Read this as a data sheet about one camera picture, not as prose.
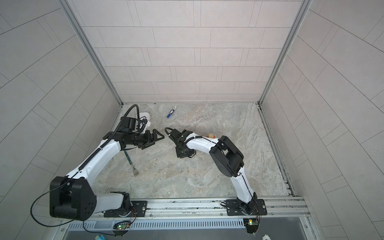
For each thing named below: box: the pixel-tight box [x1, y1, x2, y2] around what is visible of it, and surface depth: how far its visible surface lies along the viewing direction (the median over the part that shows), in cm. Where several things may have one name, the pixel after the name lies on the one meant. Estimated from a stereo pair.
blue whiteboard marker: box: [167, 105, 177, 118], surface depth 111 cm
